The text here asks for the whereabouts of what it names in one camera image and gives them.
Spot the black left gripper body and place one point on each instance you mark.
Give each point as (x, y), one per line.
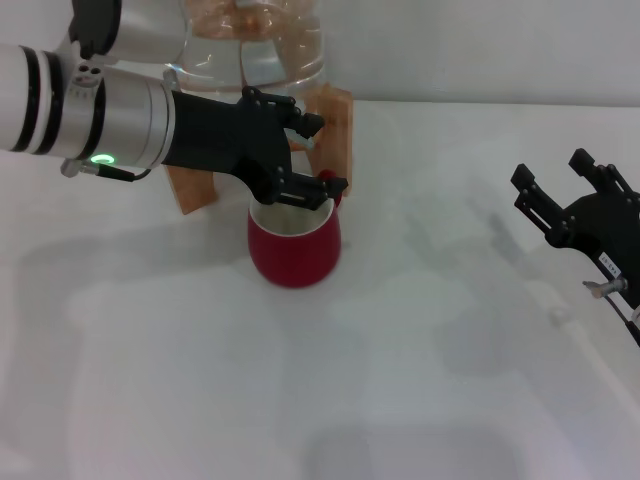
(220, 140)

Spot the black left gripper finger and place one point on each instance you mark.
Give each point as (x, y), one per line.
(310, 124)
(305, 192)

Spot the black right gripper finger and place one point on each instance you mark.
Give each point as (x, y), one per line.
(581, 161)
(523, 176)

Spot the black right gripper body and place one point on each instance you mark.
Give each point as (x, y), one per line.
(610, 230)

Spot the red ceramic cup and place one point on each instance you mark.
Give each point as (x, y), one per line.
(295, 255)

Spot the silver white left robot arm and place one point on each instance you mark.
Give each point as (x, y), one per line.
(125, 115)

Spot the wooden dispenser stand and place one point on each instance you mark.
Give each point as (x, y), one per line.
(337, 130)

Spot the clear glass water dispenser jar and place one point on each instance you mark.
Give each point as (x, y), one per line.
(260, 50)

